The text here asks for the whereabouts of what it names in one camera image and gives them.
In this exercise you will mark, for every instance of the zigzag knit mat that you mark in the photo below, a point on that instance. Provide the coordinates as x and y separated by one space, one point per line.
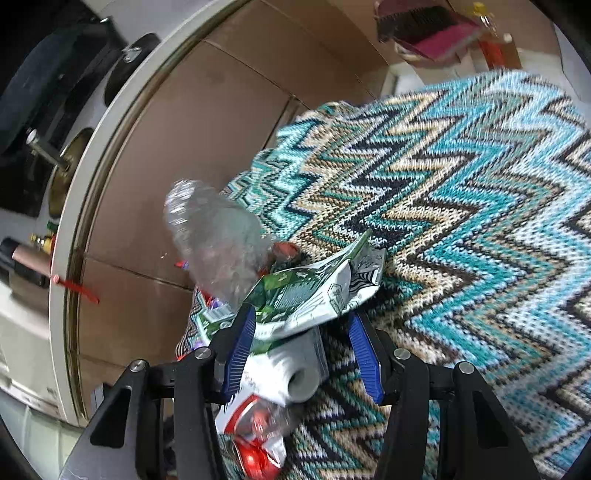
461 207

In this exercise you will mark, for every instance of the red ribbon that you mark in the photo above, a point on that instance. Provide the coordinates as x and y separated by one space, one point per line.
78 290

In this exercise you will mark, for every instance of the brass coloured wok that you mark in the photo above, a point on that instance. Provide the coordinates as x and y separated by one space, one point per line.
69 180

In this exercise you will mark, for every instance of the green white snack bag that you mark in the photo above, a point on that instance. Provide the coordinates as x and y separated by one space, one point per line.
300 295

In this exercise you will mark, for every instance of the white paper roll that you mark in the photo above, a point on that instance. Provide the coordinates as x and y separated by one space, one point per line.
277 364

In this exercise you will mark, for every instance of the black range hood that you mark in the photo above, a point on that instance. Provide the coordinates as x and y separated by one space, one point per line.
37 83

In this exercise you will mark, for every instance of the crushed clear plastic bottle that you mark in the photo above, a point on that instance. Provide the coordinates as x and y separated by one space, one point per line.
217 240

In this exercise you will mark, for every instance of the white kitchen countertop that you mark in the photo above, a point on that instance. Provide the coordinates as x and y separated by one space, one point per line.
59 332

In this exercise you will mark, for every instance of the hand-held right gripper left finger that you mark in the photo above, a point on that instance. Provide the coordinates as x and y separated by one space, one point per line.
238 357

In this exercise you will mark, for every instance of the amber cooking oil bottle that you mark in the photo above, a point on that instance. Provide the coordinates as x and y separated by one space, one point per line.
491 50

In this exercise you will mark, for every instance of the black frying pan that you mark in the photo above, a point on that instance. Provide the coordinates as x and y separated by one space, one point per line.
113 78

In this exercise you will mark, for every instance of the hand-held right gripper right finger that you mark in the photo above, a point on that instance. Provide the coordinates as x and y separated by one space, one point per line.
364 364

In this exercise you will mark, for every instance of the brown knife block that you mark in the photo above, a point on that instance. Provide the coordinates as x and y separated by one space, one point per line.
32 261

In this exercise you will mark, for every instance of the brown base cabinets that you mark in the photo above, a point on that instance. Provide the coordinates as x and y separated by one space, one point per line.
184 138

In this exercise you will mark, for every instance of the red white crushed wrapper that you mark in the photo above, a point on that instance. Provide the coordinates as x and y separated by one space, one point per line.
251 457

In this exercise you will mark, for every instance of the white cabinet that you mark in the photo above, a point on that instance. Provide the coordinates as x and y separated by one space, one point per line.
23 350

